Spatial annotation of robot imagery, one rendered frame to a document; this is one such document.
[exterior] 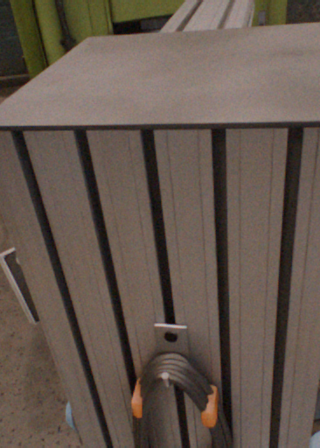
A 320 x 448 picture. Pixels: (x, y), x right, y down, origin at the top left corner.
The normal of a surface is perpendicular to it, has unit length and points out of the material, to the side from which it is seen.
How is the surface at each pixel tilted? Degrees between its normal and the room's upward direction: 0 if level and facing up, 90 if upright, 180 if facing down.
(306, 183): 90
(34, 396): 0
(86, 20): 90
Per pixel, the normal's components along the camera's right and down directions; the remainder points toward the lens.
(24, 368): -0.10, -0.82
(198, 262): -0.20, 0.57
